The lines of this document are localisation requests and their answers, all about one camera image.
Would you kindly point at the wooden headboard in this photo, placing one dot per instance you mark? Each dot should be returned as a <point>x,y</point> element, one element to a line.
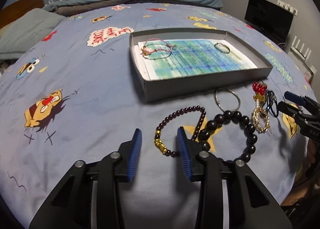
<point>18,9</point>

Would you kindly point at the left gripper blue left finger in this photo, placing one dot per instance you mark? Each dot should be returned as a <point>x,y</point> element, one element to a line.
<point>130,152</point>

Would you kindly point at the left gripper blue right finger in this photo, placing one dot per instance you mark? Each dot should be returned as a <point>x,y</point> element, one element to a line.
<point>189,150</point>

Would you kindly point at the grey shallow cardboard box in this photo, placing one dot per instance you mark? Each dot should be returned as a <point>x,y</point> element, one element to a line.
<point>155,90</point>

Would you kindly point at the blue cartoon bed sheet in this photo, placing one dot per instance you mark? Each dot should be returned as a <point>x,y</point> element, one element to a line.
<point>76,95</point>

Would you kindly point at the silver metal bangle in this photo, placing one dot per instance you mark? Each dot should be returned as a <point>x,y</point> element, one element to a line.
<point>226,99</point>

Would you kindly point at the white wall power strip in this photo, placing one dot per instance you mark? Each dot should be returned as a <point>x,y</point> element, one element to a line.
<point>287,7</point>

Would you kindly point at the blue green printed paper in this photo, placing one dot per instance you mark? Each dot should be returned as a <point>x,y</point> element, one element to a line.
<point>167,59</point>

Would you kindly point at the black flat monitor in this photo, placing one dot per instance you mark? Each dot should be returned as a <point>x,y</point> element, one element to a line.
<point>269,18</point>

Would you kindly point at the grey pillow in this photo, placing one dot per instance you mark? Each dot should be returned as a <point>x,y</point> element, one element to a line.
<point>25,32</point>

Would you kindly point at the teal rolled blanket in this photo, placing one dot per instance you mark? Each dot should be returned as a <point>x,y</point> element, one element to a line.
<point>72,7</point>

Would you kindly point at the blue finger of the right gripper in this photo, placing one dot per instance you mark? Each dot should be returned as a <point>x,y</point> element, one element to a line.
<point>295,97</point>
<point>290,110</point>

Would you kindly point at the white pearl strand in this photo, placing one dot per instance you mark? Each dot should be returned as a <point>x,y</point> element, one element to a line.
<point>260,118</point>

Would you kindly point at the white wifi router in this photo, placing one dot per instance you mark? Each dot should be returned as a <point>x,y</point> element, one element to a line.
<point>302,54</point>

